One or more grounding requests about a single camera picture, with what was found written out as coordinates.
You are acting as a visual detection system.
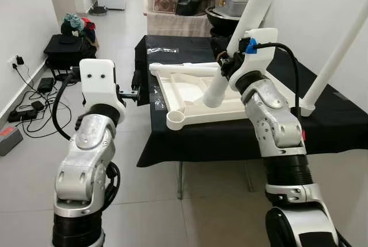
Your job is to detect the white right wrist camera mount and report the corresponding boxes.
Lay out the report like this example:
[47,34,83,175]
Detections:
[228,28,279,92]

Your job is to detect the black round floor device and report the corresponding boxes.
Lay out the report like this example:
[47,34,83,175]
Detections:
[89,6,108,16]

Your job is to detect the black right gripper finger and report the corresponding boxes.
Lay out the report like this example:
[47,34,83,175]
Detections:
[210,36,230,60]

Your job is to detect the clear plastic container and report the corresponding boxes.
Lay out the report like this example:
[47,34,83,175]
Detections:
[214,0,254,16]

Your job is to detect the black power adapter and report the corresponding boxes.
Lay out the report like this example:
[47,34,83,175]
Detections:
[37,78,56,93]

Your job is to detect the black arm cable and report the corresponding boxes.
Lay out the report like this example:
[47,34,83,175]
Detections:
[253,42,305,141]
[52,74,81,141]

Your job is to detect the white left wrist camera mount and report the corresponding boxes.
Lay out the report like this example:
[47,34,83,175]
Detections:
[79,59,126,122]

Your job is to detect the tangled black floor cables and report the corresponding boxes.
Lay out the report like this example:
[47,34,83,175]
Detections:
[11,63,74,140]

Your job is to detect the black round bowl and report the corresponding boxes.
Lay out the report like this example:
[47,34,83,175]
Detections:
[206,7,242,36]

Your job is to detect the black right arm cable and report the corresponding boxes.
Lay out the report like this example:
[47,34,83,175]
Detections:
[253,42,305,141]

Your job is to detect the clear plastic bag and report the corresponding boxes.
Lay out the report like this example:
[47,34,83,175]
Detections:
[148,46,179,54]

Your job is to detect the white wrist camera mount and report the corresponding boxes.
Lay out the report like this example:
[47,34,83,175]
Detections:
[79,59,126,122]
[228,28,279,92]

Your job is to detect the metal table leg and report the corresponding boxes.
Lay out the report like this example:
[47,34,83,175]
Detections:
[175,161,185,200]

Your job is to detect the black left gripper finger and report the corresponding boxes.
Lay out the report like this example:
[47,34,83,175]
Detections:
[132,70,145,106]

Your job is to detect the black tablecloth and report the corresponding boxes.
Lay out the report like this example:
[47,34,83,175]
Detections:
[135,34,368,168]

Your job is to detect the grey box red label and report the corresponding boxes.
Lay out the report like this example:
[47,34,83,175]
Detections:
[0,126,24,157]

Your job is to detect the white plastic children table top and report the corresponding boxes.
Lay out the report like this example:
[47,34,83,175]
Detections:
[149,62,316,131]

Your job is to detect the beige striped cloth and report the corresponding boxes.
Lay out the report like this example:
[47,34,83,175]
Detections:
[147,11,213,37]

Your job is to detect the black power strip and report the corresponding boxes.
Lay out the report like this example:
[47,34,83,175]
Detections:
[9,101,44,123]

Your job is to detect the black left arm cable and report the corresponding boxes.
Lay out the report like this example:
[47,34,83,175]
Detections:
[52,74,81,141]

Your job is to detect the black case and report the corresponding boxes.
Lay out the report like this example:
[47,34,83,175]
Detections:
[44,33,95,70]

